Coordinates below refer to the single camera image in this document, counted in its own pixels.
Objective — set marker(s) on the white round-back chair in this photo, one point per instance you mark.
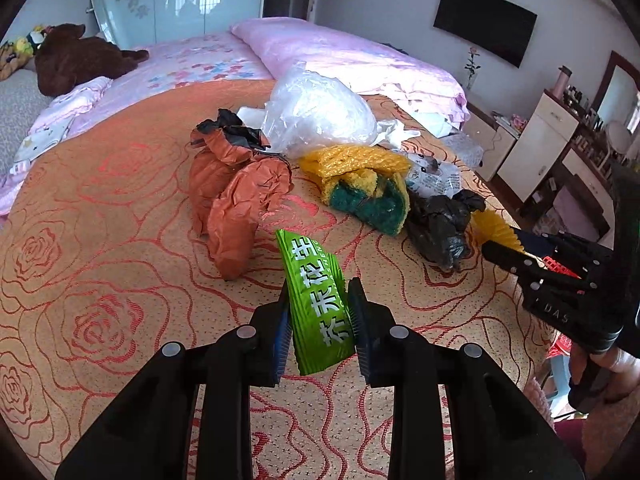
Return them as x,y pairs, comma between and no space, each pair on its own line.
619,140

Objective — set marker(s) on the grey headboard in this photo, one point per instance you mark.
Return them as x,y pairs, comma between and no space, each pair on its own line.
20,100

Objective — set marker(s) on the brown teddy bear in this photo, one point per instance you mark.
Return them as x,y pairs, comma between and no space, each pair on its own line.
85,57

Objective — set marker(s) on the black wall television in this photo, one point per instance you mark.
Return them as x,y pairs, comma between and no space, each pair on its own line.
485,22

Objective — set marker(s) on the orange crumpled bag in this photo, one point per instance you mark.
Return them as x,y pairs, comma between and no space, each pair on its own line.
235,210

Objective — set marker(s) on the white folded tissue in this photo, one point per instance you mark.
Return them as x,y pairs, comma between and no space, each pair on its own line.
250,115

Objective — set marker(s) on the pink thermos bottle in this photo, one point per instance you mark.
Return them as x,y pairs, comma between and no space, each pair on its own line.
561,82

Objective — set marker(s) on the crinkled clear plastic wrap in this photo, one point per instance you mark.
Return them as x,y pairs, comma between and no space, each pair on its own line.
465,149

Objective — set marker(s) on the artificial rose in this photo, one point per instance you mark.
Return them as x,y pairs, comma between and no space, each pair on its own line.
471,65

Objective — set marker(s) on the pink quilt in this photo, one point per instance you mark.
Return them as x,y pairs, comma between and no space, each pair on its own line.
340,55

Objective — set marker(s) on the yellow green sponge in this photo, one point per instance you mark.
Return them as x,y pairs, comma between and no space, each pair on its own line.
365,205

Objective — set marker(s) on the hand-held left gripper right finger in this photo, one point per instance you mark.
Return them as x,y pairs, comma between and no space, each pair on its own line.
357,330

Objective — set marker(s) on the clear plastic bag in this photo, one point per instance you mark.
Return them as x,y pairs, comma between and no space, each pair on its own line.
320,115

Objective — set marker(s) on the yellow corrugated sponge cloth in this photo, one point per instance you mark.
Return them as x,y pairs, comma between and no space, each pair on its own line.
350,160

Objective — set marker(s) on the yellow green plush toy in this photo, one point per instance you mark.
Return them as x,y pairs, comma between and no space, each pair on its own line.
29,41

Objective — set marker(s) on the yellow pleated wrapper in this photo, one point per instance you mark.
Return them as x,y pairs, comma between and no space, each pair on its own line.
497,225

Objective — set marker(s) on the small black plastic bag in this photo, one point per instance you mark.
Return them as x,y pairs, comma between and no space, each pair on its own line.
240,135

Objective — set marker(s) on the pink pillow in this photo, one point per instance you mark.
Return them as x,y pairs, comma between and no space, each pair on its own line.
80,97

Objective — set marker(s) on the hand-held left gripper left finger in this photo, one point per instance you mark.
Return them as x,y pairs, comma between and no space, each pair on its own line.
282,330

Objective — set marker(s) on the large black plastic bag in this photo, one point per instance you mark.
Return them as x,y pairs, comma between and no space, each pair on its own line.
440,225

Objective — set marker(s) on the white nightstand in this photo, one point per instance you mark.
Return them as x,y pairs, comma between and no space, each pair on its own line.
492,145

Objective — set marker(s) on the person's right hand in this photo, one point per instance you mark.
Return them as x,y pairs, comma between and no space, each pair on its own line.
622,372

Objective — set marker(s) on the clear printed packet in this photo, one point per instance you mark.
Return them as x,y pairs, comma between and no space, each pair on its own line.
430,175

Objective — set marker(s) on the white star-printed cloth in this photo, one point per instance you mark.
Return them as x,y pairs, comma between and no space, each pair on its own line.
42,140

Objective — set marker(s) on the white dresser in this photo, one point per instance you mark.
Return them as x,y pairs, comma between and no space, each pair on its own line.
540,135

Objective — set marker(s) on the green snack packet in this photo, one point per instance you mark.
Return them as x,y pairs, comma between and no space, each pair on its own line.
315,280

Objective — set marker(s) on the pink floral bed sheet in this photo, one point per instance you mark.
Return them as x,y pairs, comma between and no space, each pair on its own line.
190,65

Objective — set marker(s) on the white tissue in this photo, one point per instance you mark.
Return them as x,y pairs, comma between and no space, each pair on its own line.
250,115
395,132

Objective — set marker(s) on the brown braided plush toy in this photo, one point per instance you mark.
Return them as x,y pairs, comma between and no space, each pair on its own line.
11,62

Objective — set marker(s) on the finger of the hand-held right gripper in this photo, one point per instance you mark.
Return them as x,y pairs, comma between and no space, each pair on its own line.
510,260
537,244

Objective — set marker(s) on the brown framed mirror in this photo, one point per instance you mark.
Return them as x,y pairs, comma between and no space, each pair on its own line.
617,90

